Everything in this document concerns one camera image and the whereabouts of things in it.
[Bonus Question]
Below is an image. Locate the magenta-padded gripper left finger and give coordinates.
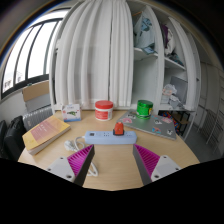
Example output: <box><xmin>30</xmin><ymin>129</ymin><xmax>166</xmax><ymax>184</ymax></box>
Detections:
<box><xmin>46</xmin><ymin>144</ymin><xmax>96</xmax><ymax>187</ymax></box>

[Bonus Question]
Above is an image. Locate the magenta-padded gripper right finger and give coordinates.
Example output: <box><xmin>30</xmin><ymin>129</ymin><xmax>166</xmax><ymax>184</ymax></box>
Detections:
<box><xmin>132</xmin><ymin>143</ymin><xmax>182</xmax><ymax>186</ymax></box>

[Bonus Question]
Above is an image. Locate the yellow and pink book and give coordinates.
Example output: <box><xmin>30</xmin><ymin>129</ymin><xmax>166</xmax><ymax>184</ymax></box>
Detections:
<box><xmin>21</xmin><ymin>115</ymin><xmax>72</xmax><ymax>156</ymax></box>

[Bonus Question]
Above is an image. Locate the silver laptop with stickers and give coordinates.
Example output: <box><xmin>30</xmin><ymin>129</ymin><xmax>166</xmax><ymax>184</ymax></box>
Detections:
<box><xmin>116</xmin><ymin>109</ymin><xmax>178</xmax><ymax>141</ymax></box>

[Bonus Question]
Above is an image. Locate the multicoloured patterned bag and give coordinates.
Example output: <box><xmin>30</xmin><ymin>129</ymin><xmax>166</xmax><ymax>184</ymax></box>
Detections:
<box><xmin>159</xmin><ymin>111</ymin><xmax>183</xmax><ymax>134</ymax></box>

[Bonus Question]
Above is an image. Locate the light blue power strip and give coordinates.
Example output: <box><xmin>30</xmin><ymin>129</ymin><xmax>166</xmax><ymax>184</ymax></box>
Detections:
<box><xmin>83</xmin><ymin>130</ymin><xmax>138</xmax><ymax>146</ymax></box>

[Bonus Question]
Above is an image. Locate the small white printed box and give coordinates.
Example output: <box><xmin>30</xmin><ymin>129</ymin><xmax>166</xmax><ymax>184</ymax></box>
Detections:
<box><xmin>61</xmin><ymin>103</ymin><xmax>82</xmax><ymax>123</ymax></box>

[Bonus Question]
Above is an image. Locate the grey radiator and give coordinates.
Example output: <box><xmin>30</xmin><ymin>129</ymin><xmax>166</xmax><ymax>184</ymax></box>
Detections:
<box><xmin>22</xmin><ymin>105</ymin><xmax>54</xmax><ymax>132</ymax></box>

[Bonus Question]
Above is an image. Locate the black bag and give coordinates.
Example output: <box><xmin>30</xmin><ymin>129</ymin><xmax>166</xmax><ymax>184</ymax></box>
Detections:
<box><xmin>0</xmin><ymin>115</ymin><xmax>28</xmax><ymax>161</ymax></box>

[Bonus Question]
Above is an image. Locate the green round tin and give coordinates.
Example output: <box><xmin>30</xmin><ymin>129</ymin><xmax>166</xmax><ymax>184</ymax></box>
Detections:
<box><xmin>136</xmin><ymin>99</ymin><xmax>154</xmax><ymax>120</ymax></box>

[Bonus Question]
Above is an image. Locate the white jar with red lid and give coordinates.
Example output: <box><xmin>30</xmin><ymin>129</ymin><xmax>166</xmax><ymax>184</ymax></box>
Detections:
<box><xmin>94</xmin><ymin>100</ymin><xmax>115</xmax><ymax>122</ymax></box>

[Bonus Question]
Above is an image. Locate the wooden and grey chair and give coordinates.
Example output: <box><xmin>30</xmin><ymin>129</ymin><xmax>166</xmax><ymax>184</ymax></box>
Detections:
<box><xmin>21</xmin><ymin>80</ymin><xmax>51</xmax><ymax>113</ymax></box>

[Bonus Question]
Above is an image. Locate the white shelf unit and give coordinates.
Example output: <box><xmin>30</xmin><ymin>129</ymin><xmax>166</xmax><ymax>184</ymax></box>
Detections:
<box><xmin>126</xmin><ymin>1</ymin><xmax>202</xmax><ymax>113</ymax></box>

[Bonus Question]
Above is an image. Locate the white curtain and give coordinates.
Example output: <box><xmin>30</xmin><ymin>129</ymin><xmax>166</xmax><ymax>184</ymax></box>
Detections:
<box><xmin>49</xmin><ymin>0</ymin><xmax>135</xmax><ymax>111</ymax></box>

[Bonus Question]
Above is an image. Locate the dark-framed window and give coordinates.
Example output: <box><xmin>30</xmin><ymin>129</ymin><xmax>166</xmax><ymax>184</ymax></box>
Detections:
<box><xmin>0</xmin><ymin>9</ymin><xmax>69</xmax><ymax>100</ymax></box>

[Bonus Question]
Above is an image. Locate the white power strip cable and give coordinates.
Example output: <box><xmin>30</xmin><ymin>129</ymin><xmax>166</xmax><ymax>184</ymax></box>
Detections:
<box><xmin>63</xmin><ymin>135</ymin><xmax>100</xmax><ymax>177</ymax></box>

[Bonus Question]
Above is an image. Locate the white wire drying rack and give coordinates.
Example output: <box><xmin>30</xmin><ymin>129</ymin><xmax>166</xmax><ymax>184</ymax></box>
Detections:
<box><xmin>196</xmin><ymin>108</ymin><xmax>224</xmax><ymax>155</ymax></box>

